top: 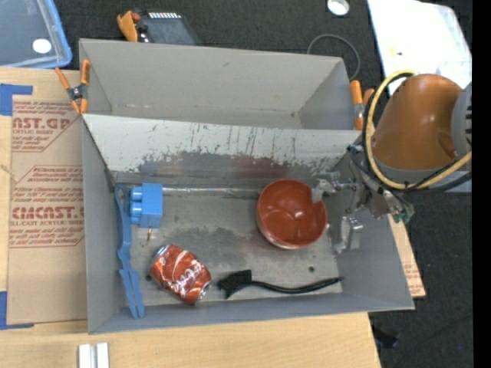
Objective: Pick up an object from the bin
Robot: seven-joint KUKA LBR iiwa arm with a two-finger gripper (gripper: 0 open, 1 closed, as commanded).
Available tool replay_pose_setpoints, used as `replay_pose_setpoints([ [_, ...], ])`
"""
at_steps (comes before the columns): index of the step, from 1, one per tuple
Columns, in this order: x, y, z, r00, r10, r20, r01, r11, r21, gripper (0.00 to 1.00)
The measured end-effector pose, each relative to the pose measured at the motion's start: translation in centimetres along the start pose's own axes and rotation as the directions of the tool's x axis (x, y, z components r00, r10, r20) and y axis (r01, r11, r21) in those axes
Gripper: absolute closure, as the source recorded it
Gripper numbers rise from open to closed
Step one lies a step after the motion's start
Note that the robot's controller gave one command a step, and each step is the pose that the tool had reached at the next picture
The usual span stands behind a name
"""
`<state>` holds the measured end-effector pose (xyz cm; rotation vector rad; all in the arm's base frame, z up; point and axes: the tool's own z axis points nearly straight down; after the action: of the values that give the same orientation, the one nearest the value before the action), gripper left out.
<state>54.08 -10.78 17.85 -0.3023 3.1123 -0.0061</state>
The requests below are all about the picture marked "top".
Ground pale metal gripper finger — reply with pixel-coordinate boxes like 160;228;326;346
332;215;364;255
311;172;363;204

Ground red-brown bowl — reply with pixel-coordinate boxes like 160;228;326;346
255;178;329;251

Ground black brush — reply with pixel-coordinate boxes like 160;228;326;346
216;269;344;301

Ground grey metal bin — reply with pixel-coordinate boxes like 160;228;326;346
78;38;416;335

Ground crushed red soda can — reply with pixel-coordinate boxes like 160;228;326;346
148;243;213;307

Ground blue toy building block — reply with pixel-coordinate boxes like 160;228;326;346
129;182;164;228

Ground blue plastic tongs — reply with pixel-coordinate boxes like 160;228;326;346
114;183;146;320

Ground brown cardboard board, red print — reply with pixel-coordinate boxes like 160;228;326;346
0;67;427;327

